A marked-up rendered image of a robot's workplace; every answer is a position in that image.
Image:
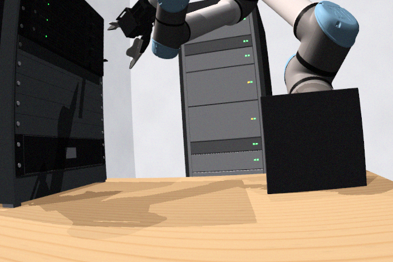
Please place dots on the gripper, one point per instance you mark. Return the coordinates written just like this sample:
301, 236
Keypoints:
136, 22

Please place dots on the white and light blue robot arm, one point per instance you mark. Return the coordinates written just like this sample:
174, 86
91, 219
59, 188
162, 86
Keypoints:
326, 32

